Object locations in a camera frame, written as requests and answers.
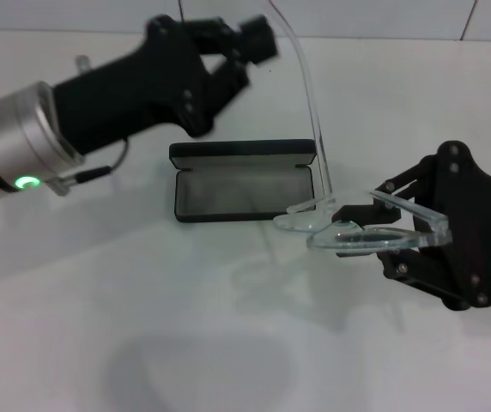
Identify black glasses case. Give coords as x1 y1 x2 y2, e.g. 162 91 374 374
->
168 139 318 223

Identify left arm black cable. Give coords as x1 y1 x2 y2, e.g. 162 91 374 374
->
63 139 130 185

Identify clear white glasses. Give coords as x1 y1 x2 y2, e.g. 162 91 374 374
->
266 0 452 250

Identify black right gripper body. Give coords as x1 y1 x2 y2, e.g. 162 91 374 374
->
412 139 491 311

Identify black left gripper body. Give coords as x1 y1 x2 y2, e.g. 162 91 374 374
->
52 15 251 155

